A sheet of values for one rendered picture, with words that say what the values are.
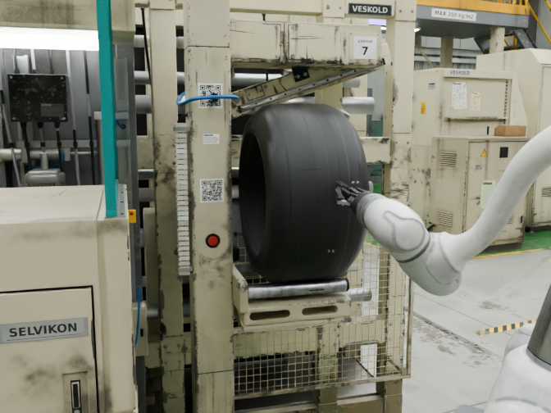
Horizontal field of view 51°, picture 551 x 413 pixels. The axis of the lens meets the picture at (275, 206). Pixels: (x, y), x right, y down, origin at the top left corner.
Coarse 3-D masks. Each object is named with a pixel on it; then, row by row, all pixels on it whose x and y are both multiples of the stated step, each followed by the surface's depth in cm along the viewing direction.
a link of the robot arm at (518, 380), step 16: (544, 304) 101; (544, 320) 100; (544, 336) 100; (512, 352) 106; (528, 352) 103; (544, 352) 99; (512, 368) 102; (528, 368) 100; (544, 368) 100; (496, 384) 105; (512, 384) 101; (528, 384) 99; (544, 384) 98; (496, 400) 103; (512, 400) 100; (528, 400) 98; (544, 400) 97
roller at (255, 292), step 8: (312, 280) 186; (320, 280) 186; (328, 280) 186; (336, 280) 187; (344, 280) 187; (248, 288) 179; (256, 288) 179; (264, 288) 180; (272, 288) 180; (280, 288) 181; (288, 288) 182; (296, 288) 182; (304, 288) 183; (312, 288) 184; (320, 288) 184; (328, 288) 185; (336, 288) 186; (344, 288) 187; (248, 296) 179; (256, 296) 179; (264, 296) 180; (272, 296) 181; (280, 296) 182; (288, 296) 183
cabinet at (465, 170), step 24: (432, 144) 636; (456, 144) 601; (480, 144) 594; (504, 144) 608; (432, 168) 638; (456, 168) 603; (480, 168) 599; (504, 168) 612; (432, 192) 641; (456, 192) 606; (480, 192) 603; (432, 216) 643; (456, 216) 608; (504, 240) 628
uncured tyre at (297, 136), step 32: (256, 128) 181; (288, 128) 170; (320, 128) 172; (352, 128) 178; (256, 160) 216; (288, 160) 165; (320, 160) 167; (352, 160) 169; (256, 192) 220; (288, 192) 164; (320, 192) 165; (256, 224) 217; (288, 224) 165; (320, 224) 167; (352, 224) 169; (256, 256) 186; (288, 256) 171; (320, 256) 173; (352, 256) 177
